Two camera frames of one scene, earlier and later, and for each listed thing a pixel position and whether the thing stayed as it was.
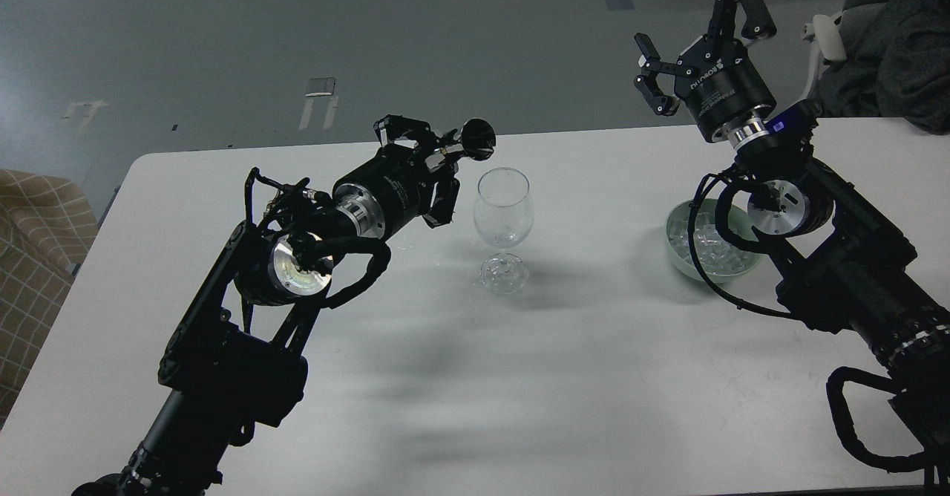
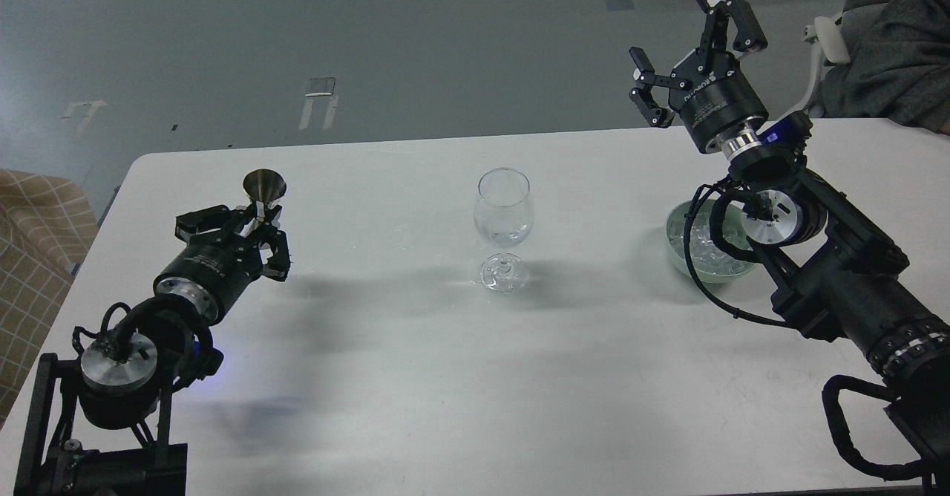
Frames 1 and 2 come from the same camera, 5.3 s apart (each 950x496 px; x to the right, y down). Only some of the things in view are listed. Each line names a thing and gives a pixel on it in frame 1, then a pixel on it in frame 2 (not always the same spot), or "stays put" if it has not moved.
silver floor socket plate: (321, 86) stays put
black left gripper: (384, 196) → (215, 269)
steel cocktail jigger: (478, 139) → (263, 186)
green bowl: (720, 255) stays put
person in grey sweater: (895, 31) stays put
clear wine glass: (504, 212) stays put
